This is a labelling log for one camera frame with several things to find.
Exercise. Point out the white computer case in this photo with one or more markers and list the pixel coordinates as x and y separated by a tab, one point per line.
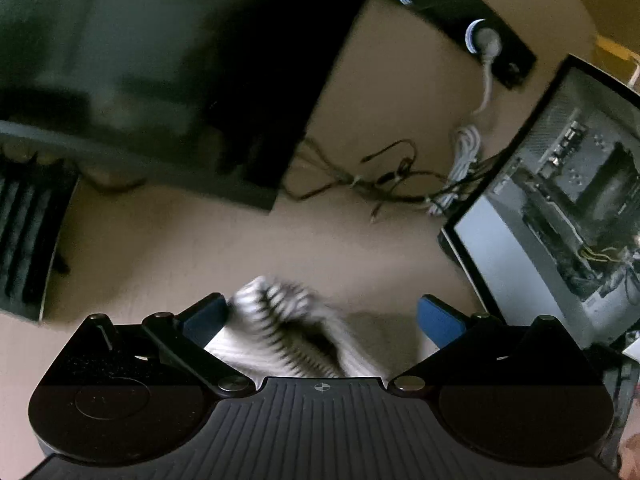
500	240

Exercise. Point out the black computer monitor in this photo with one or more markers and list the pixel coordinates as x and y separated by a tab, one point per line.
150	60

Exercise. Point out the yellow object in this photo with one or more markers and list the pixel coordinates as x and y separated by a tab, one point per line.
615	47

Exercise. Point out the black keyboard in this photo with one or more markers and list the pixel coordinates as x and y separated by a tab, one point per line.
25	240

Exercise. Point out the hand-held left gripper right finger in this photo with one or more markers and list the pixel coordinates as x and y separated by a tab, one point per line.
441	321

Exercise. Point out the striped white garment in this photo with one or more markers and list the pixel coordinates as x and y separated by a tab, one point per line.
260	345

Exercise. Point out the black wall power strip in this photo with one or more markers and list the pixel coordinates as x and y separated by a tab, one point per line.
445	0

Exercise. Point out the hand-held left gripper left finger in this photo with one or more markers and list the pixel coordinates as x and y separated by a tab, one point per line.
205	316

